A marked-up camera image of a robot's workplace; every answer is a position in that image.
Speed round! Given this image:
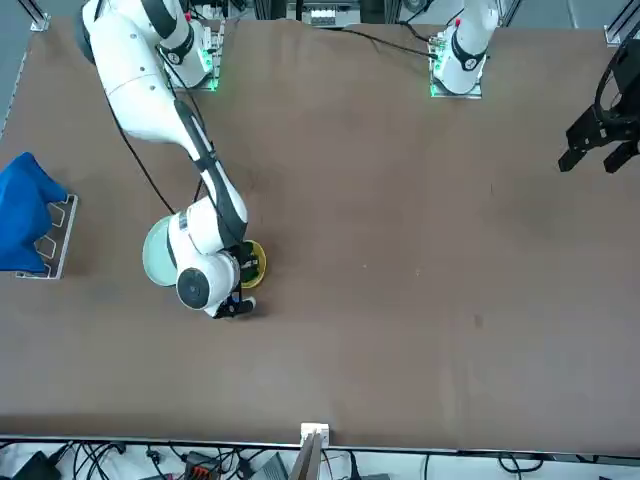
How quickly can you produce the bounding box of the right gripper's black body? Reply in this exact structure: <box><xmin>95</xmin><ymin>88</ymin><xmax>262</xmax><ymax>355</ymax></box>
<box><xmin>237</xmin><ymin>243</ymin><xmax>261</xmax><ymax>284</ymax></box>

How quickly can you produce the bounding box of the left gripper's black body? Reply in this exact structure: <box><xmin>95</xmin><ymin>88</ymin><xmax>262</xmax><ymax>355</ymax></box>
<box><xmin>597</xmin><ymin>39</ymin><xmax>640</xmax><ymax>145</ymax></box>

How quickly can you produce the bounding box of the small yellow dish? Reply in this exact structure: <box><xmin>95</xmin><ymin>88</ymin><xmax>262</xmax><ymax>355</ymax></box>
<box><xmin>239</xmin><ymin>239</ymin><xmax>269</xmax><ymax>290</ymax></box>

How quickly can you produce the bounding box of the pale green round plate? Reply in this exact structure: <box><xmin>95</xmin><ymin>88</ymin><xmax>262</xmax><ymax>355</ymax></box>
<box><xmin>142</xmin><ymin>217</ymin><xmax>181</xmax><ymax>289</ymax></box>

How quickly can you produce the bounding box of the silver aluminium rack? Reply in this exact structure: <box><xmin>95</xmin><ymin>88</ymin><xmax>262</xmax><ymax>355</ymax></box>
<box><xmin>14</xmin><ymin>193</ymin><xmax>80</xmax><ymax>280</ymax></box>

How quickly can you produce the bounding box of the grey box under table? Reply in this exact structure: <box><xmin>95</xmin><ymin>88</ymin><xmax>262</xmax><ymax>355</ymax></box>
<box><xmin>254</xmin><ymin>452</ymin><xmax>290</xmax><ymax>480</ymax></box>

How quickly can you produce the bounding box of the black device with orange plugs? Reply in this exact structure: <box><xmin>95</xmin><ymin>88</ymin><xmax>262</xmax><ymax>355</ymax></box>
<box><xmin>182</xmin><ymin>451</ymin><xmax>224</xmax><ymax>476</ymax></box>

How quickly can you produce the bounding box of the blue cloth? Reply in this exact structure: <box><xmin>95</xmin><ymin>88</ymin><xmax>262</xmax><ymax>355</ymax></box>
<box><xmin>0</xmin><ymin>152</ymin><xmax>66</xmax><ymax>274</ymax></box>

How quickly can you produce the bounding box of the black cable loop at left gripper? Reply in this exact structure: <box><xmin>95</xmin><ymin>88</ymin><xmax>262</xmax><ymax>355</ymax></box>
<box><xmin>596</xmin><ymin>37</ymin><xmax>640</xmax><ymax>124</ymax></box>

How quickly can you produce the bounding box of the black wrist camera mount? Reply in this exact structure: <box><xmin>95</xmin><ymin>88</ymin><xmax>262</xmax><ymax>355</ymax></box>
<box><xmin>219</xmin><ymin>294</ymin><xmax>257</xmax><ymax>320</ymax></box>

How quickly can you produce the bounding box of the silver frame corner bracket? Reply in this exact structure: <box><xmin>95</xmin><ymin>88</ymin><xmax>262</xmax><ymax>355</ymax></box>
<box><xmin>603</xmin><ymin>0</ymin><xmax>640</xmax><ymax>47</ymax></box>
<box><xmin>29</xmin><ymin>0</ymin><xmax>52</xmax><ymax>32</ymax></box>

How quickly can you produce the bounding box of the black cable along right arm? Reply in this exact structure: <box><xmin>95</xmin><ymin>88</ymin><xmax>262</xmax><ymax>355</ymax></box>
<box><xmin>104</xmin><ymin>74</ymin><xmax>221</xmax><ymax>216</ymax></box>

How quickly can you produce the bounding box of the white table edge bracket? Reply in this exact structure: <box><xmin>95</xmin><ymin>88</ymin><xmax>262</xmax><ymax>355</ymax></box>
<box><xmin>299</xmin><ymin>422</ymin><xmax>331</xmax><ymax>448</ymax></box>

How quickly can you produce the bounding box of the black cable across table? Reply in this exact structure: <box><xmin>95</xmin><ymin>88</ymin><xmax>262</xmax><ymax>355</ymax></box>
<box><xmin>319</xmin><ymin>24</ymin><xmax>436</xmax><ymax>59</ymax></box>

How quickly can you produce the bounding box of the aluminium frame post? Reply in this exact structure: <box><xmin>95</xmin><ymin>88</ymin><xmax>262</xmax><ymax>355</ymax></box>
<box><xmin>289</xmin><ymin>432</ymin><xmax>324</xmax><ymax>480</ymax></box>

